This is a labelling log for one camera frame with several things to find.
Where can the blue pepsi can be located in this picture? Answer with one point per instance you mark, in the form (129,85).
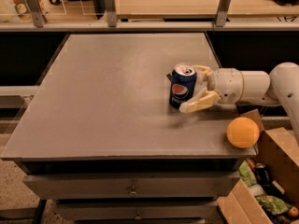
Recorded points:
(183,79)

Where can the grey metal bracket middle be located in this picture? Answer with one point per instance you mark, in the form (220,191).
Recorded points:
(112,19)

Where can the grey metal bracket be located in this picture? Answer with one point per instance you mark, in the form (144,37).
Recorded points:
(222,12)
(112,19)
(37,13)

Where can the cardboard box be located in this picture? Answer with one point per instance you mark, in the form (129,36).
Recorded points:
(279,150)

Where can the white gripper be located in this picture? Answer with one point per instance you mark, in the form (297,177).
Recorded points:
(224,84)

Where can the white plastic bag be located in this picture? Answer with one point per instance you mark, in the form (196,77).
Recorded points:
(14,11)

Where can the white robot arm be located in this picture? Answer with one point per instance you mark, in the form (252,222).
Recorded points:
(279,87)

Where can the light green packet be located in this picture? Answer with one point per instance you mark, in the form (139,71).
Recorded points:
(246,174)

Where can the grey drawer cabinet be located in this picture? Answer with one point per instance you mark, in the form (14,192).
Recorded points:
(101,139)

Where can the green snack bag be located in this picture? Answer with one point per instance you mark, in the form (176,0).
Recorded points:
(272,204)

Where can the orange fruit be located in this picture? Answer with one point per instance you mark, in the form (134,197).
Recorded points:
(242,132)

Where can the grey metal bracket left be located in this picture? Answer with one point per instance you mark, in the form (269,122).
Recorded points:
(37,13)

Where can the grey metal bracket right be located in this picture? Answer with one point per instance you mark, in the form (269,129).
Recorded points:
(222,12)

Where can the dark can in box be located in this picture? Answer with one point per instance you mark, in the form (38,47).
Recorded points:
(262,174)

